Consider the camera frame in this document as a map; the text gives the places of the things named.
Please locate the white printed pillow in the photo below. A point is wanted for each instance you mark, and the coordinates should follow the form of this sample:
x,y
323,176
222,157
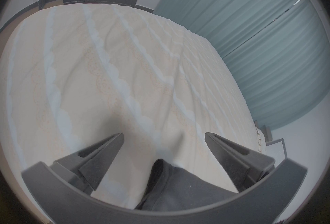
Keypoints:
x,y
261,140

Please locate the grey bedside table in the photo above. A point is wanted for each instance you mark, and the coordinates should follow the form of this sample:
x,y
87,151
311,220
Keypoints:
x,y
266,131

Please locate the black T-shirt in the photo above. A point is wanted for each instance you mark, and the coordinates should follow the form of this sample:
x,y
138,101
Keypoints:
x,y
180,192

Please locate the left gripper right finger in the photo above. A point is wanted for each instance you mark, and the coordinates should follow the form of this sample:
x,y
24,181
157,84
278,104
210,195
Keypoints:
x,y
232,166

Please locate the bed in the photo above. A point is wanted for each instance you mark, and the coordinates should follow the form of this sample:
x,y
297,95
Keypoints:
x,y
103,76

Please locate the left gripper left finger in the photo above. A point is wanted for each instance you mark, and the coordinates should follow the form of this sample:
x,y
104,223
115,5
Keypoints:
x,y
98,166

